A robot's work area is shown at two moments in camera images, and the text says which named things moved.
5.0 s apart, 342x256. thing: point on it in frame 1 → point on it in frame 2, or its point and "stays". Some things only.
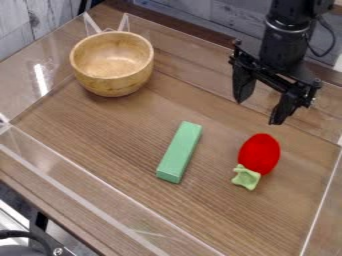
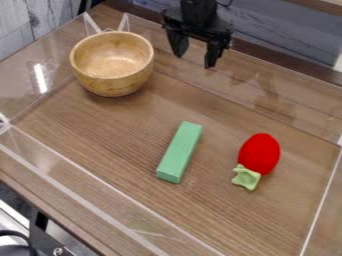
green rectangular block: x=178 y=153 stays
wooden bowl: x=113 y=63 stays
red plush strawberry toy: x=259 y=157 stays
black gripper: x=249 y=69 → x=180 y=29
